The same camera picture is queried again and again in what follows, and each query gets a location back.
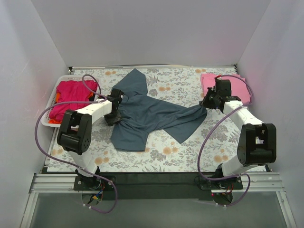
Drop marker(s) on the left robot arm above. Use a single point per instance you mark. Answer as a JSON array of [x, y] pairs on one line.
[[75, 132]]

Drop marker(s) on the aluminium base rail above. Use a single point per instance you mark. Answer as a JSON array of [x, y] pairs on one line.
[[260, 182]]

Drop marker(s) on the blue-grey t-shirt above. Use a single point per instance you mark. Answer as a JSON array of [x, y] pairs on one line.
[[142, 115]]

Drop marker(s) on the white plastic basket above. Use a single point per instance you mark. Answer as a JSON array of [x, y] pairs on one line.
[[90, 84]]

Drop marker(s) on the floral table mat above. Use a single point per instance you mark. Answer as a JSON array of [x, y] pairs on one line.
[[202, 151]]

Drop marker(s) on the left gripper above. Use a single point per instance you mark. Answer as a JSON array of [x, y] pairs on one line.
[[113, 118]]

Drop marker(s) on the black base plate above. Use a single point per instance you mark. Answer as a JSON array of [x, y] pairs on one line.
[[156, 185]]

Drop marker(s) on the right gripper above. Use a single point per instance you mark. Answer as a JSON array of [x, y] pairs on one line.
[[208, 101]]

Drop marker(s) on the orange garment in basket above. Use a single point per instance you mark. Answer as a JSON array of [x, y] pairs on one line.
[[55, 115]]

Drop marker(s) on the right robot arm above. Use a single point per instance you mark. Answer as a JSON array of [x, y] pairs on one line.
[[257, 141]]

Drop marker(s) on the folded pink t-shirt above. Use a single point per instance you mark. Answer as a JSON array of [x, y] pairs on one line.
[[238, 85]]

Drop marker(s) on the magenta t-shirt in basket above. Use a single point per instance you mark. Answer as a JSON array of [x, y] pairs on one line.
[[72, 91]]

